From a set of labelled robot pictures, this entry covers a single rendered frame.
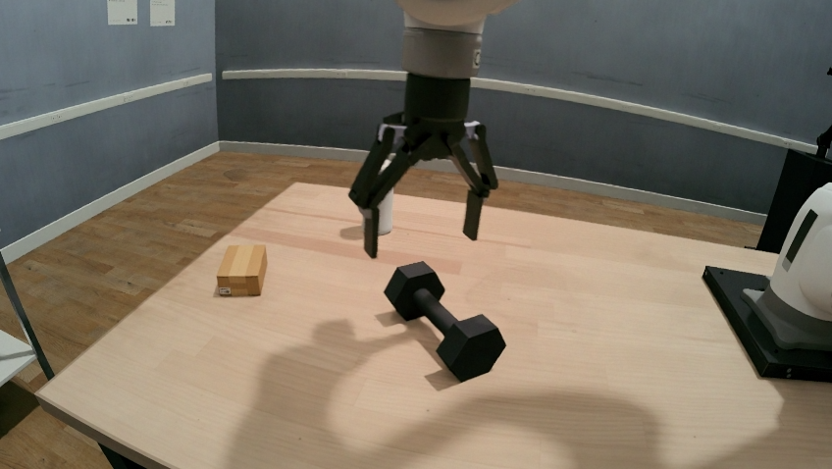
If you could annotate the white bottle with blue cap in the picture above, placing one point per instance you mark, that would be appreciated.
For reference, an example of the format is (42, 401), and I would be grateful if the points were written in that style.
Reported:
(386, 213)

